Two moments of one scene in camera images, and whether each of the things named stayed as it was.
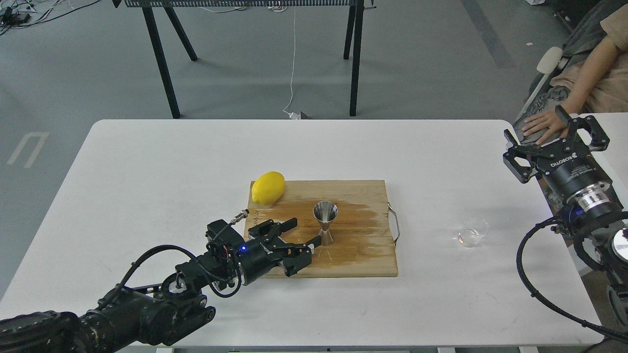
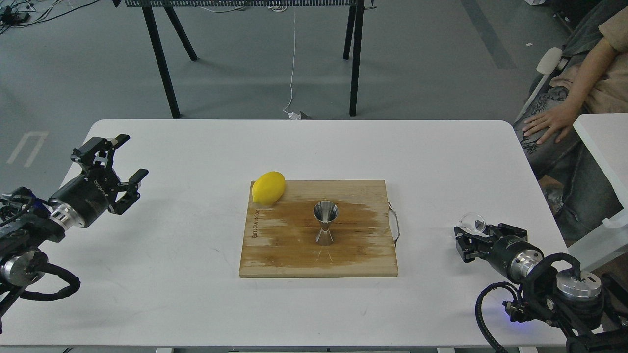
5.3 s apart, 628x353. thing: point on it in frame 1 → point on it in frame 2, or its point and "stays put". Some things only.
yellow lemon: x=268 y=188 stays put
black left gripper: x=255 y=257 → x=82 y=202
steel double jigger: x=325 y=212 stays put
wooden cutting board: x=361 y=243 stays put
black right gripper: x=577 y=173 → x=517 y=258
